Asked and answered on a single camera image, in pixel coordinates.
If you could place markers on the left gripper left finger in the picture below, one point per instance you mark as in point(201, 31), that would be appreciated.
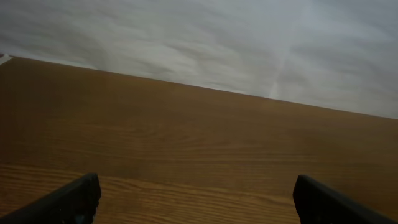
point(68, 202)

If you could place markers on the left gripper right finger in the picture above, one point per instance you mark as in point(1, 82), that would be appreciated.
point(323, 205)

